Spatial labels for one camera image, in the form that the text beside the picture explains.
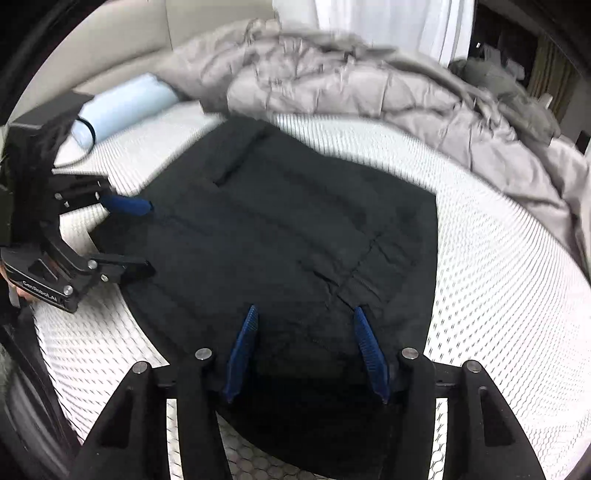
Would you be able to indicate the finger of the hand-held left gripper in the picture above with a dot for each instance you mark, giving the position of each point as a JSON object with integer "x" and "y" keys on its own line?
{"x": 124, "y": 270}
{"x": 129, "y": 206}

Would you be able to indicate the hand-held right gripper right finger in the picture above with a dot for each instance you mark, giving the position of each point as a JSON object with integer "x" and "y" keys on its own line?
{"x": 371, "y": 355}

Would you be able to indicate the beige headboard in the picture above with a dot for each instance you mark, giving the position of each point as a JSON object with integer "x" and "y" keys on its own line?
{"x": 138, "y": 32}

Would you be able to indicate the grey comforter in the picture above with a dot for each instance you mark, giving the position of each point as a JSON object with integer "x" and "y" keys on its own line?
{"x": 346, "y": 87}

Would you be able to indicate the olive curtain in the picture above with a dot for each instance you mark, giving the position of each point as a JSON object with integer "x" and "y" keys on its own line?
{"x": 549, "y": 74}

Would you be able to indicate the light blue pillow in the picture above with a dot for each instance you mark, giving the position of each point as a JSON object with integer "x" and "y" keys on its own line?
{"x": 124, "y": 101}

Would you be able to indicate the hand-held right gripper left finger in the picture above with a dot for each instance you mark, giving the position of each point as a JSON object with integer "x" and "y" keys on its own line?
{"x": 242, "y": 350}

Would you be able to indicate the black pants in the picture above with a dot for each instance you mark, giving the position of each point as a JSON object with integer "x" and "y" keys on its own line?
{"x": 286, "y": 230}

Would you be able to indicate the bed with honeycomb sheet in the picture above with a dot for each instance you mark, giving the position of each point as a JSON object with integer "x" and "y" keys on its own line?
{"x": 485, "y": 277}

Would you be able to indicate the white curtain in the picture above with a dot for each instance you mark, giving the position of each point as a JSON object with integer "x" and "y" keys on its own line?
{"x": 369, "y": 23}

